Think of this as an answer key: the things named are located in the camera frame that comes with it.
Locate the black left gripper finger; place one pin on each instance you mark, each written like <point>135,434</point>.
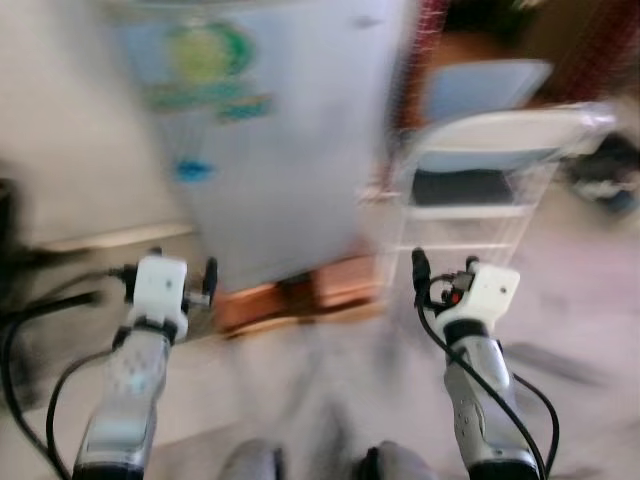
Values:
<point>211,280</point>

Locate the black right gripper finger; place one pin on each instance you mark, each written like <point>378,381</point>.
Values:
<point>422,275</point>

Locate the brown wooden fridge stand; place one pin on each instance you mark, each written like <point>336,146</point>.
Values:
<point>320,290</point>

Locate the white fridge with stickers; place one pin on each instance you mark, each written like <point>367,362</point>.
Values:
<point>300,150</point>

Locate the white plastic chair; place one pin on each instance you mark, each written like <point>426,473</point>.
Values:
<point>500,130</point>

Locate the grey left robot leg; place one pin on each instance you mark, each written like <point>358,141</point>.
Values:
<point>252,462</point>

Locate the grey robot leg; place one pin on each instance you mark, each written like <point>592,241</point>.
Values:
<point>400,462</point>
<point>252,462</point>

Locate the grey right robot leg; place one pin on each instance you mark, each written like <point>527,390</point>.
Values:
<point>400,462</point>

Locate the pale blue seat cushion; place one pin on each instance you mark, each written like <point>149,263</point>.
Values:
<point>480,90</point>

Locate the black shoes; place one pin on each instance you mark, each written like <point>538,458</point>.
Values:
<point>610,170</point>

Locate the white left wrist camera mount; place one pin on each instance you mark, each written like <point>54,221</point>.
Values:
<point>160,285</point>

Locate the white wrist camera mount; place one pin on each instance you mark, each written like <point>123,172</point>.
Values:
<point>490,290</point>
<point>160,285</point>

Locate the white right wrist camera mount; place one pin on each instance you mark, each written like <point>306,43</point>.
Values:
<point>490,290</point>

